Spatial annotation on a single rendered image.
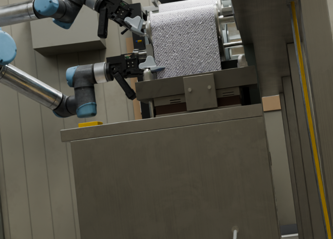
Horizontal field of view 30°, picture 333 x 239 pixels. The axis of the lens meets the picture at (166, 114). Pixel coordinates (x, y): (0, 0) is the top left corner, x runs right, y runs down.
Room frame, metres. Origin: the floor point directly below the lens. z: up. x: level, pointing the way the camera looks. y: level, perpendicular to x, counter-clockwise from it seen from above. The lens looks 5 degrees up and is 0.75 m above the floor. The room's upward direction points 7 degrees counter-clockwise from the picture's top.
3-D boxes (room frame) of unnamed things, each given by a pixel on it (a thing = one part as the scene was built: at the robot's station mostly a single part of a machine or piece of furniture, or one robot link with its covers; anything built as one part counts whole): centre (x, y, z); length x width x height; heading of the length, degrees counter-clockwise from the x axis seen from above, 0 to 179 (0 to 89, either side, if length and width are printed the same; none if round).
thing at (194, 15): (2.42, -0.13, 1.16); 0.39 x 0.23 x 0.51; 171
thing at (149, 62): (2.23, 0.03, 1.11); 0.09 x 0.03 x 0.06; 80
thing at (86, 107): (2.30, 0.30, 1.01); 0.11 x 0.08 x 0.11; 42
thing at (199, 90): (2.01, -0.12, 0.96); 0.10 x 0.03 x 0.11; 81
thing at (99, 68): (2.28, 0.21, 1.11); 0.08 x 0.05 x 0.08; 171
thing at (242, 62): (2.03, -0.27, 1.05); 0.04 x 0.04 x 0.04
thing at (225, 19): (2.26, -0.27, 1.25); 0.07 x 0.04 x 0.04; 81
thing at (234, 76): (2.10, -0.12, 1.00); 0.40 x 0.16 x 0.06; 81
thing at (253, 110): (3.23, -0.17, 0.88); 2.52 x 0.66 x 0.04; 171
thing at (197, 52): (2.23, -0.10, 1.11); 0.23 x 0.01 x 0.18; 81
